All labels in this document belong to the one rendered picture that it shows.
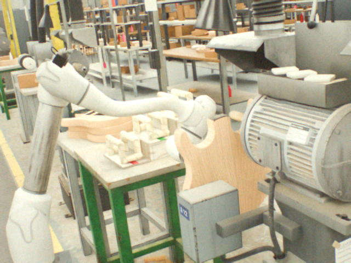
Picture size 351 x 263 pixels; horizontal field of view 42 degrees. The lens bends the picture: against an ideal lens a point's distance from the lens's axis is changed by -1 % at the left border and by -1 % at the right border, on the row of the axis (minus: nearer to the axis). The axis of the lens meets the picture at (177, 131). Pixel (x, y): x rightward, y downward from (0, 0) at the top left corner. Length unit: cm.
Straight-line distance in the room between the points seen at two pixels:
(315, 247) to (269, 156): 28
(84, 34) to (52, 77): 185
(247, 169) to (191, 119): 35
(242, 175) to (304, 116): 46
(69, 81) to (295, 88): 83
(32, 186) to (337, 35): 130
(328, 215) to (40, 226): 106
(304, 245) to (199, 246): 30
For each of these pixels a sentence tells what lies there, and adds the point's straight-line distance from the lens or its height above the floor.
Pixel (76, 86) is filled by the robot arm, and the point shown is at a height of 141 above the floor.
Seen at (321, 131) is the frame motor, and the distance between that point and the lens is 116.
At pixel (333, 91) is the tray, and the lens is 118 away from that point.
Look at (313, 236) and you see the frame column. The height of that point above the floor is 102.
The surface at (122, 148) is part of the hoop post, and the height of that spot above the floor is 102.
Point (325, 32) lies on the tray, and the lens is 135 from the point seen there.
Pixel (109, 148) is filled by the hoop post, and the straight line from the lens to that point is 237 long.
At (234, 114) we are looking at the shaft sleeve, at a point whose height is 126.
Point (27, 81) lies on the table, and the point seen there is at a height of 97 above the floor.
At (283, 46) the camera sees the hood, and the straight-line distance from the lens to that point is 147.
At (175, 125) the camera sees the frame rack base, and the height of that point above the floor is 108.
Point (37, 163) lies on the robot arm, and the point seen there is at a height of 111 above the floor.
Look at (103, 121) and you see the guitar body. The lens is 275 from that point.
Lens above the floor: 167
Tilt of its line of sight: 16 degrees down
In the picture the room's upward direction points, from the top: 7 degrees counter-clockwise
